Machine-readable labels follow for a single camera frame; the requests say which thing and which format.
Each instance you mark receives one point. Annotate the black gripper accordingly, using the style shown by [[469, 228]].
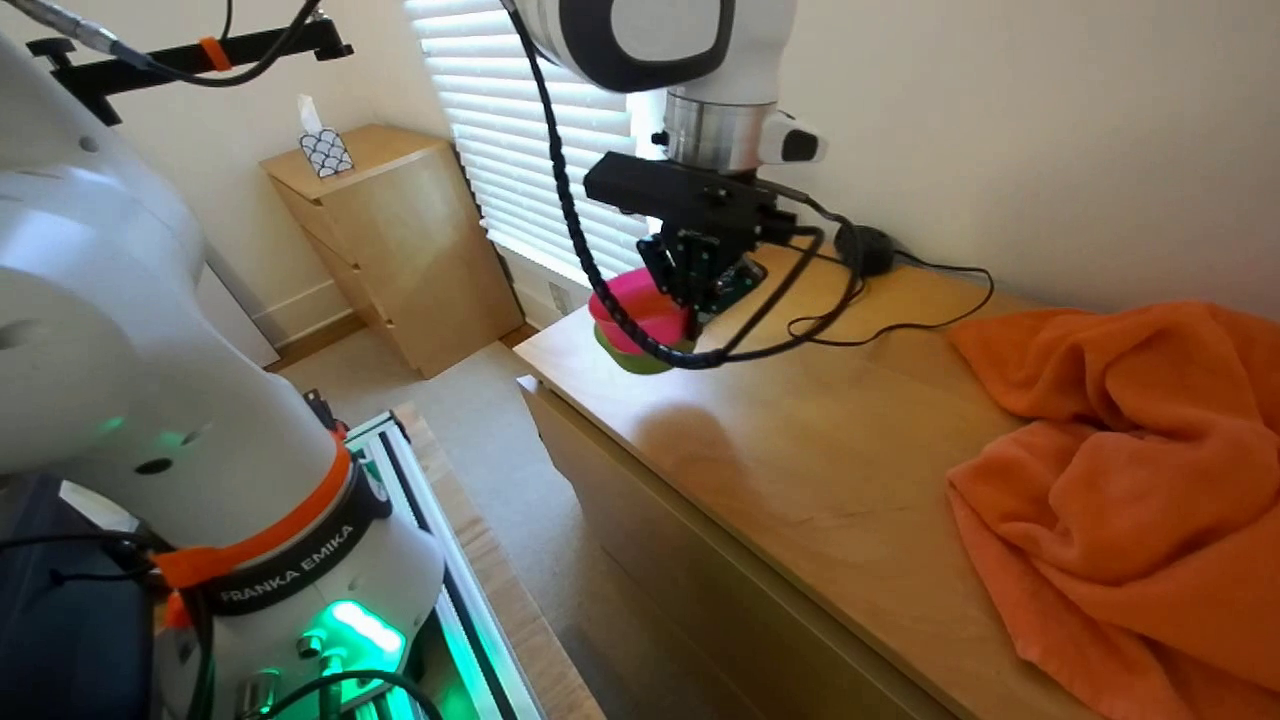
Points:
[[710, 226]]

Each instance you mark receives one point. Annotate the green and pink bowl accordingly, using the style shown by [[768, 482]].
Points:
[[653, 312]]

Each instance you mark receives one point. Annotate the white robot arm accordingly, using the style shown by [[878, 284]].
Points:
[[295, 575]]

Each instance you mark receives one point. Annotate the black computer mouse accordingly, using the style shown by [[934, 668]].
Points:
[[864, 251]]

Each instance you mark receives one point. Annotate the white window blinds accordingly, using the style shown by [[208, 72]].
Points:
[[501, 120]]

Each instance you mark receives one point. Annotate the wooden side cabinet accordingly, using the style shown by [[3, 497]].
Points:
[[405, 247]]

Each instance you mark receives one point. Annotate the wooden dresser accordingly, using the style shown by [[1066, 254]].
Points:
[[793, 514]]

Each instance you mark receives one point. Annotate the patterned tissue box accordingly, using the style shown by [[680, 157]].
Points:
[[322, 146]]

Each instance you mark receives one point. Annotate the orange towel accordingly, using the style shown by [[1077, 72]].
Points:
[[1130, 520]]

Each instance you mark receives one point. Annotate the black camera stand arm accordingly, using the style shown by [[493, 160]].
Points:
[[215, 61]]

